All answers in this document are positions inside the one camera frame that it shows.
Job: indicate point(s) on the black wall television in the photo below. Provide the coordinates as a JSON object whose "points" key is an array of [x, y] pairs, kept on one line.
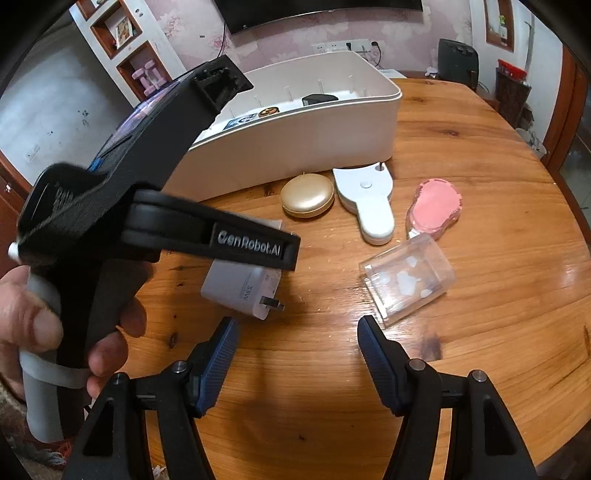
{"points": [[242, 15]]}

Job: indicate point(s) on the white plastic storage bin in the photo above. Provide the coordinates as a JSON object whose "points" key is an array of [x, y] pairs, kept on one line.
{"points": [[356, 130]]}

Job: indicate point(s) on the black power adapter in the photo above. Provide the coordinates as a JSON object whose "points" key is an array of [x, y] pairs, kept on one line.
{"points": [[315, 99]]}

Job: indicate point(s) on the clear plastic box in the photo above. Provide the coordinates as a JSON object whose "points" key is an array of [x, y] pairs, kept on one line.
{"points": [[407, 277]]}

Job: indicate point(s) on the dark green air fryer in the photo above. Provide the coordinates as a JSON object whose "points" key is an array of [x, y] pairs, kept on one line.
{"points": [[458, 62]]}

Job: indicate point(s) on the white small bucket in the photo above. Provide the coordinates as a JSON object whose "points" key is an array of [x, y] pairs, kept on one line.
{"points": [[530, 138]]}

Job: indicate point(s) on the green gold perfume bottle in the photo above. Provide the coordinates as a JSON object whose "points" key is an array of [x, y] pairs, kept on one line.
{"points": [[268, 111]]}

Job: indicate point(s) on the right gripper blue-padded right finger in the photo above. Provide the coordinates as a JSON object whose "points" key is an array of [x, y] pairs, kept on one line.
{"points": [[386, 360]]}

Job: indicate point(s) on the framed picture in niche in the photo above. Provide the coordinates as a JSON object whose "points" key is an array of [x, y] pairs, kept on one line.
{"points": [[122, 31]]}

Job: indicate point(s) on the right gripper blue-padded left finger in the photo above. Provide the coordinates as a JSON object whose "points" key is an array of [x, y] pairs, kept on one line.
{"points": [[210, 362]]}

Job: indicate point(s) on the person's left hand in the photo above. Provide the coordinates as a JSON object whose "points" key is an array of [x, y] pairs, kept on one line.
{"points": [[27, 323]]}

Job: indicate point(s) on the white usb wall charger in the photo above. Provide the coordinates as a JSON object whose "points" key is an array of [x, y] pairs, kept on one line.
{"points": [[248, 289]]}

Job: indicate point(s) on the white wall socket strip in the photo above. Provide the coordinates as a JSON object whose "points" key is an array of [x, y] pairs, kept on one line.
{"points": [[359, 46]]}

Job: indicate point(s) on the pink dumbbells pair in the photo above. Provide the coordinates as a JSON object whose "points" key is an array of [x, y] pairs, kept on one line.
{"points": [[150, 78]]}

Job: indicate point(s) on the dark cylinder red-lid stand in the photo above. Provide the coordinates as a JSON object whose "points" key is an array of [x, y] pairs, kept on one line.
{"points": [[512, 91]]}

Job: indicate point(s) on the white handheld tape measure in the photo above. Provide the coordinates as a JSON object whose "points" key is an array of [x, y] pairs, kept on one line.
{"points": [[366, 192]]}

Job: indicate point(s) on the white set-top box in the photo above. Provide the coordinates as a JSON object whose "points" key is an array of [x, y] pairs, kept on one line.
{"points": [[392, 74]]}

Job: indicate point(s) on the gold oval compact case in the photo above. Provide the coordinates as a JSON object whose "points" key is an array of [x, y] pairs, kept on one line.
{"points": [[308, 195]]}

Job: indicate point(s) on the blue labelled white box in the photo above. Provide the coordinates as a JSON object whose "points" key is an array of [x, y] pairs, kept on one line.
{"points": [[238, 121]]}

